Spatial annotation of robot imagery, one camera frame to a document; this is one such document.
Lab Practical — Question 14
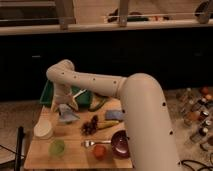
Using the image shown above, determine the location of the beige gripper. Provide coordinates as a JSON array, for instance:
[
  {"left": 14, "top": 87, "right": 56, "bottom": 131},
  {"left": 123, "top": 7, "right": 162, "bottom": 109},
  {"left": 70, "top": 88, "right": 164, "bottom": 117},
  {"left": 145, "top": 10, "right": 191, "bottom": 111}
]
[{"left": 52, "top": 84, "right": 78, "bottom": 112}]

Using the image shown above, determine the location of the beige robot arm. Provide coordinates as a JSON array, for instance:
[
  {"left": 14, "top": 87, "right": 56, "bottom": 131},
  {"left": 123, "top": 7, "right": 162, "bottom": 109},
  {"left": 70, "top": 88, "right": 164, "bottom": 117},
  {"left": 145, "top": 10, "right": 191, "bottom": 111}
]
[{"left": 46, "top": 59, "right": 182, "bottom": 171}]

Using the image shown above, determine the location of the green plastic cup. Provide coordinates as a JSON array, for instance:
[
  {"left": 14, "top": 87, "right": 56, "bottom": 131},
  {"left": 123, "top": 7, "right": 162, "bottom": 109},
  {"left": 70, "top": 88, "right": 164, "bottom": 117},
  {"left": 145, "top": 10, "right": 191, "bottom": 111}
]
[{"left": 49, "top": 139, "right": 65, "bottom": 156}]

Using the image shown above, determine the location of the silver spoon utensil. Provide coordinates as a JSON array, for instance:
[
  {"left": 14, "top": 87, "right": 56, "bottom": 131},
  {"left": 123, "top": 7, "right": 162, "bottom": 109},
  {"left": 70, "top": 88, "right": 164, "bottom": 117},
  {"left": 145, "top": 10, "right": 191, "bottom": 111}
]
[{"left": 73, "top": 89, "right": 87, "bottom": 98}]

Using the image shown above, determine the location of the green plastic tray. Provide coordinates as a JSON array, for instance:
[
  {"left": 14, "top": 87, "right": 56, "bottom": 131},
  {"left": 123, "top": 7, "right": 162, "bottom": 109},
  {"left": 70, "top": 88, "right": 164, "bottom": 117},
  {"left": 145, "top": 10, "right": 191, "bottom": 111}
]
[{"left": 40, "top": 80, "right": 92, "bottom": 108}]

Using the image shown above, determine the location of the green cucumber toy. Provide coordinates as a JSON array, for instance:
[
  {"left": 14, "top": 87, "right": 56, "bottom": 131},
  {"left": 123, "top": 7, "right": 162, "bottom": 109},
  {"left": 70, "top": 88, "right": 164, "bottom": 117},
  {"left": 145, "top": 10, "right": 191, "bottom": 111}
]
[{"left": 88, "top": 98, "right": 108, "bottom": 112}]

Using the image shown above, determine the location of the brown pine cone toy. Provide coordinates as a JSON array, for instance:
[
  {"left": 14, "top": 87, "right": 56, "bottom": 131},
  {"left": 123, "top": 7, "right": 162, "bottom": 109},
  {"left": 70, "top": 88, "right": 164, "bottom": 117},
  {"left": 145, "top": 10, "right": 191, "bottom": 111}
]
[{"left": 81, "top": 115, "right": 98, "bottom": 135}]

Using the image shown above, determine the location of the blue sponge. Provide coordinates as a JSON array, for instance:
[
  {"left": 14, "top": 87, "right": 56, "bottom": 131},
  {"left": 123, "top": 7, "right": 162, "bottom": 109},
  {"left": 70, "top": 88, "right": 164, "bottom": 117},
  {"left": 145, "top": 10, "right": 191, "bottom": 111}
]
[{"left": 105, "top": 110, "right": 124, "bottom": 121}]

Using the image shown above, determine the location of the yellow corn toy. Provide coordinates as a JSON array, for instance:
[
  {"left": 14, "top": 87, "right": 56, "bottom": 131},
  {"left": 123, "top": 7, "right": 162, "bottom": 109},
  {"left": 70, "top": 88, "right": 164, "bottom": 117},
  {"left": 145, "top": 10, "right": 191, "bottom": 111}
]
[{"left": 98, "top": 121, "right": 119, "bottom": 130}]

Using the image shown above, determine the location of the silver fork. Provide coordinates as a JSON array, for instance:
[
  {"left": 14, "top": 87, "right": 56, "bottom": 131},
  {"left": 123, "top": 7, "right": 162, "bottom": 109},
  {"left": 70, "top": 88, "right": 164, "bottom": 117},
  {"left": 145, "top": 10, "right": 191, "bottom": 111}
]
[{"left": 81, "top": 140, "right": 111, "bottom": 148}]

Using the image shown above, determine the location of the wooden table board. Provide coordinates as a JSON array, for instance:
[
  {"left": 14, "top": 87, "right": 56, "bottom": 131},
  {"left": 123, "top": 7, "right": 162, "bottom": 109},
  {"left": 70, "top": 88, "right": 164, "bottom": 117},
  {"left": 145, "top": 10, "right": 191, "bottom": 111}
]
[{"left": 24, "top": 99, "right": 132, "bottom": 170}]

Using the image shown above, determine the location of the orange tomato toy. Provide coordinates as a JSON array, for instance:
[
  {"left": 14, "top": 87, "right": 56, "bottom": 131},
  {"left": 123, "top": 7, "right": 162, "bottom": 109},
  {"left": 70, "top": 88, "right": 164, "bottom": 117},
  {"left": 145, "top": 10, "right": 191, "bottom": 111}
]
[{"left": 92, "top": 145, "right": 107, "bottom": 160}]

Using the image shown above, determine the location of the dark red pan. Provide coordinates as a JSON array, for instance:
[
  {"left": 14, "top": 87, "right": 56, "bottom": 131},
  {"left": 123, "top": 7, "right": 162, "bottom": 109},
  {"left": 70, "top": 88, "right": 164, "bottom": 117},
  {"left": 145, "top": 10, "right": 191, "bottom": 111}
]
[{"left": 111, "top": 130, "right": 130, "bottom": 158}]

